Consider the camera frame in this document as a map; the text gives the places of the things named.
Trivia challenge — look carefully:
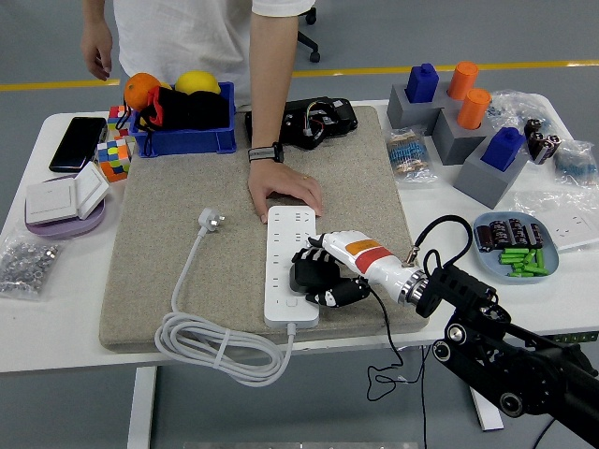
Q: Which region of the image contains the black office chair base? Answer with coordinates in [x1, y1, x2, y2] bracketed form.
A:
[298, 7, 322, 65]

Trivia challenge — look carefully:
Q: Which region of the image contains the yellow lemon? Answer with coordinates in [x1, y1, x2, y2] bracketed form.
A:
[175, 69, 222, 97]

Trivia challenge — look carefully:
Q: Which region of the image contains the open black electronic device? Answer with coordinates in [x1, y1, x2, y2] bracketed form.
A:
[243, 96, 359, 151]

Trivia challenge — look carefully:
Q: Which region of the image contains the orange fruit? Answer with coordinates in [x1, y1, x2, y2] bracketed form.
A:
[123, 72, 163, 112]

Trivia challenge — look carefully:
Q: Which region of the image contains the black drawstring pouch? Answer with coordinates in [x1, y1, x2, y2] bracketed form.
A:
[115, 86, 231, 158]

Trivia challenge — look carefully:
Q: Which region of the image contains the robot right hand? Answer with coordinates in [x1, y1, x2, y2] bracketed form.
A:
[292, 228, 425, 310]

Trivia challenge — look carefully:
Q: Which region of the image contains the colourful puzzle cube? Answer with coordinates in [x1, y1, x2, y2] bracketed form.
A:
[106, 105, 138, 144]
[95, 138, 133, 183]

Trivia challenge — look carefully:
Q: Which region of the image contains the black plug adapter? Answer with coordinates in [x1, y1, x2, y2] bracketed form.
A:
[287, 259, 345, 297]

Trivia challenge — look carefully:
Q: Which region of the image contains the grey-brown mat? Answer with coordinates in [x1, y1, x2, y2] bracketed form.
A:
[97, 105, 431, 355]

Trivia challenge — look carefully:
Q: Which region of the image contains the grey black wristwatch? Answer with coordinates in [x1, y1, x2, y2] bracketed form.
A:
[247, 141, 285, 164]

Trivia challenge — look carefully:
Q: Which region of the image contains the black floor cable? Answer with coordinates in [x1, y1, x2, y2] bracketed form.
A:
[532, 418, 558, 449]

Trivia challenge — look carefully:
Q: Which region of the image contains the light blue tray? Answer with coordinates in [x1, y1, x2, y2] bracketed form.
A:
[471, 210, 562, 285]

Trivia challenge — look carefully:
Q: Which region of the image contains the grey foam block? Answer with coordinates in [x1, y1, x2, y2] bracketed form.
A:
[452, 138, 533, 210]
[431, 103, 497, 166]
[386, 82, 453, 138]

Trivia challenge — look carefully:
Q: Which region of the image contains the orange cylinder peg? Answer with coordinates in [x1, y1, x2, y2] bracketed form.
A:
[446, 60, 480, 101]
[455, 87, 492, 131]

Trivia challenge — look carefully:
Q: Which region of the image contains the person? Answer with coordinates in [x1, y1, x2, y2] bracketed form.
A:
[111, 0, 317, 109]

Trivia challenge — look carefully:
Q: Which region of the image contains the black table control panel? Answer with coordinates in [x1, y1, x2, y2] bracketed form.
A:
[547, 330, 599, 345]

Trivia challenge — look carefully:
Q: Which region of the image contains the black adapter cord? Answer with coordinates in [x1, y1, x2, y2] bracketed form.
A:
[366, 287, 427, 402]

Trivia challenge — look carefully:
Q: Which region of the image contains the black smartphone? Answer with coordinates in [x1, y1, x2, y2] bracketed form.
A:
[48, 116, 108, 174]

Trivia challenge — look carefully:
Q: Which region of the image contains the bag of metal nuts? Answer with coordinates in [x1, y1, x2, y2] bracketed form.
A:
[0, 232, 63, 301]

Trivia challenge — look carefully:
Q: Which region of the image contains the person's left hand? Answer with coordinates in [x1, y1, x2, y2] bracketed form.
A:
[246, 159, 324, 225]

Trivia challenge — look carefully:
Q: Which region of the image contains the white socket panel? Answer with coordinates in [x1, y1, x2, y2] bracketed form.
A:
[549, 212, 599, 253]

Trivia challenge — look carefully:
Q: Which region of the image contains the bundle of large black capacitors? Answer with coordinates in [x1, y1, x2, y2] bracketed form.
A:
[522, 118, 563, 166]

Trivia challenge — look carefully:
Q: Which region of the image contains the purple round plate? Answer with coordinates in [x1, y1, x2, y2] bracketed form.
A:
[22, 175, 109, 241]

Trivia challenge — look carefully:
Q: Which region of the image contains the white power strip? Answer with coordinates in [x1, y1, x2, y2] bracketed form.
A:
[263, 205, 322, 328]

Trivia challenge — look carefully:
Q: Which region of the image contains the bag of tan blue resistors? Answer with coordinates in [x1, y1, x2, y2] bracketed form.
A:
[383, 126, 441, 184]

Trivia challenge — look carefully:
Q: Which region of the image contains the black capacitor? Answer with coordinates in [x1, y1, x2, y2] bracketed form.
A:
[475, 224, 497, 253]
[507, 217, 530, 247]
[489, 219, 514, 247]
[526, 223, 547, 250]

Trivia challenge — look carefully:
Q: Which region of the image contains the white table leg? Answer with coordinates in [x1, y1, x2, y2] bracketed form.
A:
[469, 386, 505, 432]
[125, 366, 159, 449]

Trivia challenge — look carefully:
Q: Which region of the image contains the blue square peg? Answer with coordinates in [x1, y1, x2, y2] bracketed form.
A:
[480, 125, 526, 174]
[404, 62, 440, 105]

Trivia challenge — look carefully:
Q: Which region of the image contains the blue plastic bin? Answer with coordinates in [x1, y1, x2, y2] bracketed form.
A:
[128, 81, 238, 158]

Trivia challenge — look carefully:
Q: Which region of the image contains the person's right hand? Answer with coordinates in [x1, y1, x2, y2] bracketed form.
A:
[80, 22, 114, 81]

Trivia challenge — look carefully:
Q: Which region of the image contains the white power strip cord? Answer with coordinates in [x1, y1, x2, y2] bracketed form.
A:
[153, 208, 299, 388]

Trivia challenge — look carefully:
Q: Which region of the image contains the white wall switch panel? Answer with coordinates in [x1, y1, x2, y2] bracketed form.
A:
[73, 162, 111, 222]
[24, 179, 80, 226]

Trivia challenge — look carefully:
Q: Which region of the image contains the thin black hanging cable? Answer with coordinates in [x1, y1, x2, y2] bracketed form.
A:
[419, 348, 430, 449]

